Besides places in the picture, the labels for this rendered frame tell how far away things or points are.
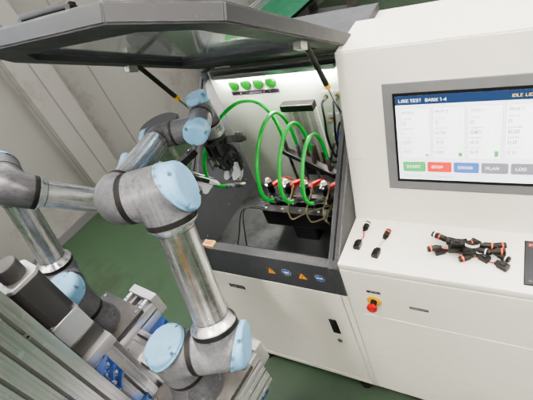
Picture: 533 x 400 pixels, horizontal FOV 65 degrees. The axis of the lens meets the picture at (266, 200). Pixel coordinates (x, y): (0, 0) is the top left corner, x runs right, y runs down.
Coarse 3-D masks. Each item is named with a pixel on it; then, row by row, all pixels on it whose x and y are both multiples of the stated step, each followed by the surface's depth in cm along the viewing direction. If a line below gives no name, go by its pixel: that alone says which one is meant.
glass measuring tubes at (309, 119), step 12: (288, 108) 167; (300, 108) 165; (312, 108) 162; (288, 120) 172; (300, 120) 171; (312, 120) 167; (300, 132) 174; (312, 132) 174; (300, 144) 180; (312, 144) 176; (324, 156) 178; (312, 168) 186
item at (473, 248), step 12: (444, 240) 129; (456, 240) 125; (468, 240) 128; (444, 252) 128; (456, 252) 126; (468, 252) 123; (480, 252) 123; (492, 252) 121; (504, 252) 120; (504, 264) 118
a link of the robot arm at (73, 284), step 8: (64, 272) 136; (72, 272) 135; (56, 280) 134; (64, 280) 133; (72, 280) 132; (80, 280) 134; (64, 288) 131; (72, 288) 130; (80, 288) 132; (88, 288) 136; (72, 296) 130; (80, 296) 132; (88, 296) 135; (96, 296) 139; (80, 304) 132; (88, 304) 134; (96, 304) 138; (88, 312) 135
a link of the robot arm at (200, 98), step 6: (198, 90) 129; (204, 90) 128; (186, 96) 129; (192, 96) 128; (198, 96) 126; (204, 96) 127; (186, 102) 128; (192, 102) 126; (198, 102) 126; (204, 102) 127; (210, 102) 129; (210, 108) 128; (216, 114) 132; (216, 120) 132
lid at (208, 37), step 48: (144, 0) 74; (192, 0) 76; (0, 48) 91; (48, 48) 95; (96, 48) 112; (144, 48) 119; (192, 48) 126; (240, 48) 134; (288, 48) 137; (336, 48) 136
